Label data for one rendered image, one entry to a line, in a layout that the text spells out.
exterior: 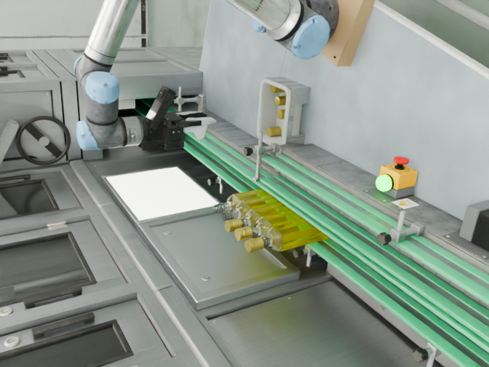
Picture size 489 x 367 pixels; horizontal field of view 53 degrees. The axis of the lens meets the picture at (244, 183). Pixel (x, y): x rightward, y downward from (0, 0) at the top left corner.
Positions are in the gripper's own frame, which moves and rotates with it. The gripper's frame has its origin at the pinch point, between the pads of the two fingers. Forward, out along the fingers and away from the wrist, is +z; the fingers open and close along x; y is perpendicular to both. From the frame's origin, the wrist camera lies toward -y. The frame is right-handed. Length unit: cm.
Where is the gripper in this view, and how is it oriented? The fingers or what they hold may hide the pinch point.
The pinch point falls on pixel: (207, 116)
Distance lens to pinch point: 139.2
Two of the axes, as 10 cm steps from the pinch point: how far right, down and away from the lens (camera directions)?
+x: 5.1, 3.8, -7.8
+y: -0.7, 9.1, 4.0
